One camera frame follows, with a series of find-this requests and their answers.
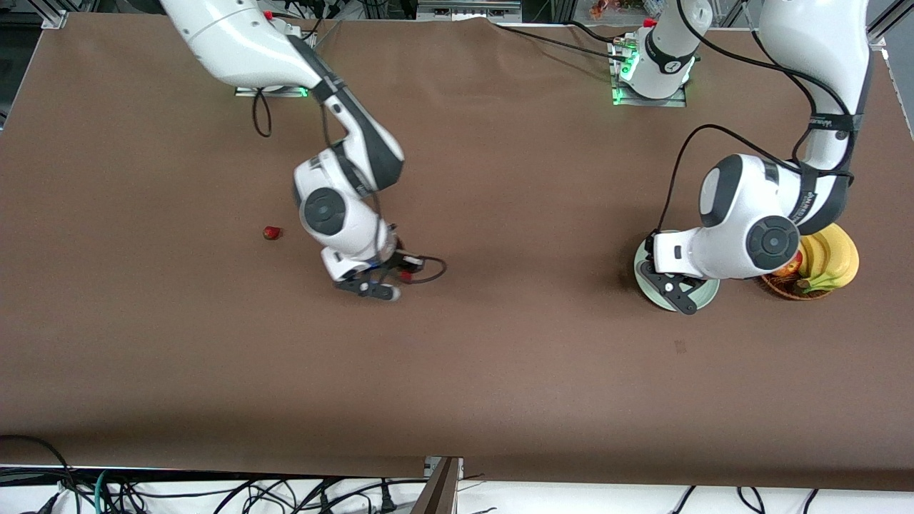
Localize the pale green round plate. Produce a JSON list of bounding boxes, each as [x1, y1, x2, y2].
[[633, 236, 720, 313]]

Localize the brown table cover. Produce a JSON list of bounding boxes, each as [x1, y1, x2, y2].
[[0, 13, 914, 492]]

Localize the brown wicker basket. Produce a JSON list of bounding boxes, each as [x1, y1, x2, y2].
[[755, 273, 833, 301]]

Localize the yellow banana bunch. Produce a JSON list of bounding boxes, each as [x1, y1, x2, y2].
[[798, 223, 860, 293]]

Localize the grey electronics box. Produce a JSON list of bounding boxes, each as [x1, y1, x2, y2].
[[416, 0, 522, 22]]

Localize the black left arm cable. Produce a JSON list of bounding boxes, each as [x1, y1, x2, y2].
[[651, 0, 858, 247]]

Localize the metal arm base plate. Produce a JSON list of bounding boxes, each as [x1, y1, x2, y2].
[[608, 36, 690, 108], [236, 84, 309, 98]]

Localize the metal post bracket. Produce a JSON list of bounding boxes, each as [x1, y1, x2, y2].
[[423, 455, 465, 480]]

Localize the brown table post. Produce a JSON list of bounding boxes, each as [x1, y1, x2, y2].
[[408, 457, 461, 514]]

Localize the short black table cable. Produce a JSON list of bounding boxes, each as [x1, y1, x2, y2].
[[564, 20, 623, 45]]

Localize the long black table cable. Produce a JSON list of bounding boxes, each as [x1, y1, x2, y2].
[[489, 18, 629, 65]]

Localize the thin grey base cable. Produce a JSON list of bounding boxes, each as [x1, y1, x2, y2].
[[311, 20, 343, 51]]

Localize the thick black floor cable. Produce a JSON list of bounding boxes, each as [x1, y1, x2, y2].
[[0, 434, 76, 514]]

